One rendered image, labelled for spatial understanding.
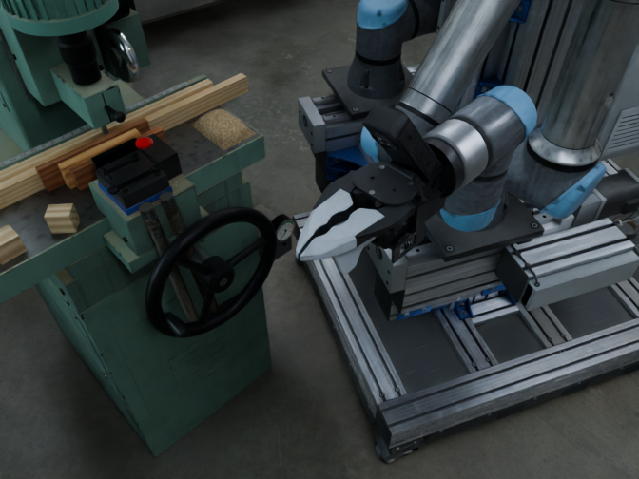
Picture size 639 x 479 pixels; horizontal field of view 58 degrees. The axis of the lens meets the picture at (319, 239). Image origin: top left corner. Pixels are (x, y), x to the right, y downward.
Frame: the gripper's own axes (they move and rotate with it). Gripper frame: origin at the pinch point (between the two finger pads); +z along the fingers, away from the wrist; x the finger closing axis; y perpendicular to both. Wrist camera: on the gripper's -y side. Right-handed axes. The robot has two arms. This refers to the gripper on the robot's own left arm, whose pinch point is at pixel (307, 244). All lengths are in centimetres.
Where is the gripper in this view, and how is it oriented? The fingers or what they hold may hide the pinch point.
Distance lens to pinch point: 55.1
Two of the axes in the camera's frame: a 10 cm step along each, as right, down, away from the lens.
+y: 0.7, 7.0, 7.1
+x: -6.8, -4.9, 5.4
